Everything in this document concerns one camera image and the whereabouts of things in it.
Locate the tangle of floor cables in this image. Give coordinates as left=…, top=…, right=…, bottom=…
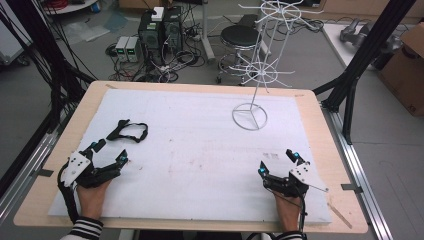
left=105, top=19, right=214, bottom=84

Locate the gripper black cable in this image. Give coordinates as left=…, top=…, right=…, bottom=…
left=56, top=162, right=82, bottom=225
left=297, top=191, right=308, bottom=234

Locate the black strap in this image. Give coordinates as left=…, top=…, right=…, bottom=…
left=105, top=118, right=150, bottom=145

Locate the white side table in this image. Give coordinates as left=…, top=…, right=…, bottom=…
left=321, top=22, right=406, bottom=72

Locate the white table leg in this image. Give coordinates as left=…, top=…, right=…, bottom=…
left=199, top=0, right=217, bottom=65

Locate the black round stool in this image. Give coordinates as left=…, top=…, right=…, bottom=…
left=216, top=24, right=268, bottom=86

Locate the black tape piece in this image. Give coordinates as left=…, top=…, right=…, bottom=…
left=32, top=168, right=55, bottom=178
left=340, top=182, right=364, bottom=195

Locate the blue sheet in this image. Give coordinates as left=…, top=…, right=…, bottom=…
left=102, top=12, right=130, bottom=34

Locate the white wire display rack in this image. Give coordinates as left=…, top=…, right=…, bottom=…
left=229, top=0, right=325, bottom=132

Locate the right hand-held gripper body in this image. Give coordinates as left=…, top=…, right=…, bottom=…
left=263, top=161, right=330, bottom=199

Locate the person's left striped sleeve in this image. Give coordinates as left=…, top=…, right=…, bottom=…
left=59, top=216, right=105, bottom=240

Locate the cardboard box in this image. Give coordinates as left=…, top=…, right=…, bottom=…
left=377, top=21, right=424, bottom=118

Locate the person's right hand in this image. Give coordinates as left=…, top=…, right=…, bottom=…
left=273, top=193, right=303, bottom=233

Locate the person's left hand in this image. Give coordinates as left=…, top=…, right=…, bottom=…
left=76, top=179, right=113, bottom=221

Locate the aluminium rail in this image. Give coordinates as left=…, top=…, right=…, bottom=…
left=320, top=105, right=395, bottom=240
left=0, top=131, right=59, bottom=221

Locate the black frame post with cables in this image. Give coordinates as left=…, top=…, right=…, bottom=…
left=0, top=0, right=98, bottom=134

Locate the white foam mat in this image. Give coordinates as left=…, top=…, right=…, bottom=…
left=47, top=87, right=334, bottom=225

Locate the person's right striped sleeve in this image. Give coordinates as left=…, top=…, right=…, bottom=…
left=275, top=230, right=308, bottom=240

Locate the thin wooden stick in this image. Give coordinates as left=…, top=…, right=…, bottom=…
left=327, top=202, right=354, bottom=230

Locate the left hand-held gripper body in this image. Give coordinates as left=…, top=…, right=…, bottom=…
left=60, top=148, right=122, bottom=189

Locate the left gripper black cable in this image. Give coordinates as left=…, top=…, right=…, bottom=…
left=56, top=162, right=82, bottom=225

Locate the white box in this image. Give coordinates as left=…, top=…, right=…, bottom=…
left=150, top=6, right=165, bottom=23

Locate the round white table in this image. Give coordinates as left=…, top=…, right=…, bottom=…
left=42, top=0, right=101, bottom=16

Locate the person's striped sleeve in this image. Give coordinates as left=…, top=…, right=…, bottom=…
left=275, top=230, right=308, bottom=240
left=59, top=216, right=105, bottom=240

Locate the grey power supply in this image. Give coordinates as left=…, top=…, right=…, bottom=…
left=114, top=35, right=130, bottom=63
left=126, top=35, right=143, bottom=64

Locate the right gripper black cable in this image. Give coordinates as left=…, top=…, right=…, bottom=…
left=297, top=191, right=308, bottom=234

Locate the clear plastic sheet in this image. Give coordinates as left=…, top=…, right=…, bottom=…
left=62, top=21, right=112, bottom=43

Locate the black computer tower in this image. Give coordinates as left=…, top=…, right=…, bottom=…
left=137, top=11, right=165, bottom=66
left=162, top=5, right=184, bottom=56

